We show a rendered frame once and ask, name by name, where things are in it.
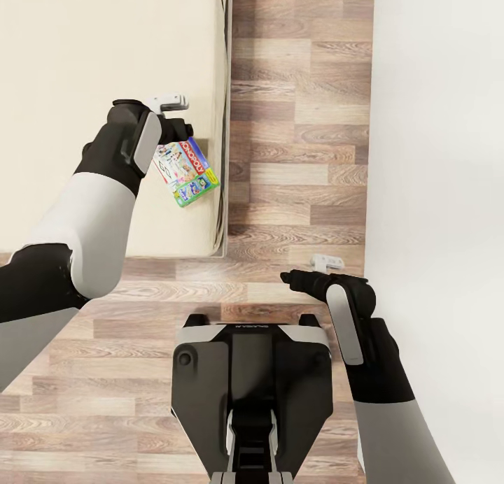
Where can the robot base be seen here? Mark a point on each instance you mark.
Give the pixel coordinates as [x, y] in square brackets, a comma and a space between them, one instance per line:
[252, 368]

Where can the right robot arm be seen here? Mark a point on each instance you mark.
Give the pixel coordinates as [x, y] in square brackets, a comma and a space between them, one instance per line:
[397, 445]

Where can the bed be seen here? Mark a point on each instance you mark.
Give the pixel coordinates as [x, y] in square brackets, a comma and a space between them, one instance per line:
[64, 62]

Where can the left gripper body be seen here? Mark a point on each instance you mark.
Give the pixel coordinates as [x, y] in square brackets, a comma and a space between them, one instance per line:
[175, 130]

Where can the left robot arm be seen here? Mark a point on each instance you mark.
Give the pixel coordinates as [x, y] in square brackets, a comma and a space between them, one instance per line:
[76, 251]

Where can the board game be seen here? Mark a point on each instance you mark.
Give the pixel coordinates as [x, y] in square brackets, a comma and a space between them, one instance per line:
[185, 171]

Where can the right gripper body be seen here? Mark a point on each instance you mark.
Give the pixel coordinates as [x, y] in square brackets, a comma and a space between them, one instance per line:
[304, 281]

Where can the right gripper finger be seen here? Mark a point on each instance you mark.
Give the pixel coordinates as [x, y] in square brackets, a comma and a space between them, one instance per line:
[286, 277]

